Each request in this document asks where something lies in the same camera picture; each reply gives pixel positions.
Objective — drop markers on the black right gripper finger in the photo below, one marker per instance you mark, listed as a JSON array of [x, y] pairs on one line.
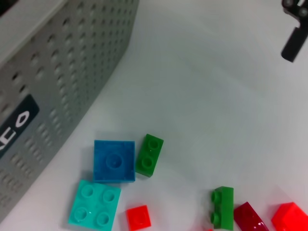
[[294, 45]]

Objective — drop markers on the small red square brick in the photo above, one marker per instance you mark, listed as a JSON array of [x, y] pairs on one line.
[[139, 217]]

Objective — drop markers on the teal toy brick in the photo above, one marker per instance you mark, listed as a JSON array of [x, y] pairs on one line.
[[95, 205]]

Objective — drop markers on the grey perforated storage basket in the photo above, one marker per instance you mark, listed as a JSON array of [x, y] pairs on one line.
[[72, 60]]

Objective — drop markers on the orange-red sloped brick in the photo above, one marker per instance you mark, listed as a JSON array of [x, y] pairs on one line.
[[291, 216]]

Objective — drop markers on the dark red long brick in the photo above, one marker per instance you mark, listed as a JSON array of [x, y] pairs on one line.
[[249, 217]]

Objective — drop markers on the green notched toy brick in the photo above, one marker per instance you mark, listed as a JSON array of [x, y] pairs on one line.
[[223, 209]]

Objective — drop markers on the green sloped toy brick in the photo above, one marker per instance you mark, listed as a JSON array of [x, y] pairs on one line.
[[149, 156]]

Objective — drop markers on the blue toy brick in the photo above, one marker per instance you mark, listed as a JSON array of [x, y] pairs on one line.
[[114, 160]]

